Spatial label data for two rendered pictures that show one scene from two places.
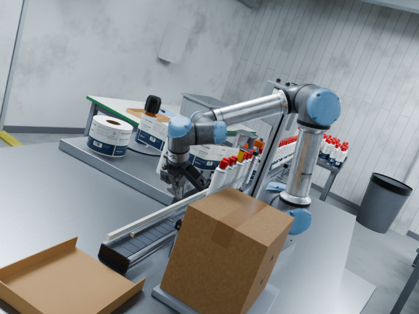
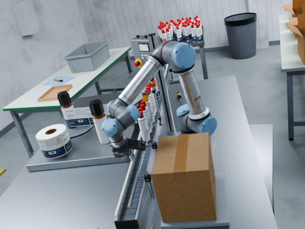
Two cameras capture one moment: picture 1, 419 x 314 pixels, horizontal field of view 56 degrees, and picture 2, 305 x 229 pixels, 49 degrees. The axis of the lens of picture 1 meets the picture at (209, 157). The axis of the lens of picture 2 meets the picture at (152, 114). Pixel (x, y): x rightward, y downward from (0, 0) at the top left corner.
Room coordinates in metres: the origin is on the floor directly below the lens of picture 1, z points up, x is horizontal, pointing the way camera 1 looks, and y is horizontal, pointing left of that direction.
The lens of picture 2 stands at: (-0.16, 0.10, 1.92)
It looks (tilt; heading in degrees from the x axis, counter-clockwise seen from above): 25 degrees down; 353
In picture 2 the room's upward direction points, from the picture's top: 13 degrees counter-clockwise
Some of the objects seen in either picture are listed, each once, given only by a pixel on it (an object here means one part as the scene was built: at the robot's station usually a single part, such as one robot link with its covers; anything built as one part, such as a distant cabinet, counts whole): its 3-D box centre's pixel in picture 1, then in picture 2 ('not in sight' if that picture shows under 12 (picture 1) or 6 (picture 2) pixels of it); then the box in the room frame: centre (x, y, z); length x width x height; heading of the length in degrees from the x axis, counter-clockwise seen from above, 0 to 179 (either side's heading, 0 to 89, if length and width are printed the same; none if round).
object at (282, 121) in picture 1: (269, 152); (162, 86); (1.82, -0.26, 1.16); 0.04 x 0.04 x 0.67; 70
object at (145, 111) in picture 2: (224, 177); (145, 118); (1.80, -0.10, 0.98); 0.05 x 0.05 x 0.20
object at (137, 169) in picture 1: (156, 161); (92, 131); (2.09, 0.27, 0.86); 0.80 x 0.67 x 0.05; 160
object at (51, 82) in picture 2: (161, 110); (58, 81); (3.82, 0.60, 0.81); 0.32 x 0.24 x 0.01; 45
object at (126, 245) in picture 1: (217, 199); (149, 132); (1.82, -0.11, 0.86); 1.65 x 0.08 x 0.04; 160
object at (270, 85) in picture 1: (277, 104); (147, 52); (1.90, -0.22, 1.38); 0.17 x 0.10 x 0.19; 35
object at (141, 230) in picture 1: (206, 197); (145, 142); (1.54, -0.05, 0.95); 1.07 x 0.01 x 0.01; 160
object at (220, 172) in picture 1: (217, 181); (143, 126); (1.70, -0.07, 0.98); 0.05 x 0.05 x 0.20
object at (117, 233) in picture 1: (187, 200); (135, 151); (1.57, 0.02, 0.90); 1.07 x 0.01 x 0.02; 160
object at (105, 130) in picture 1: (109, 136); (54, 141); (1.92, 0.51, 0.95); 0.20 x 0.20 x 0.14
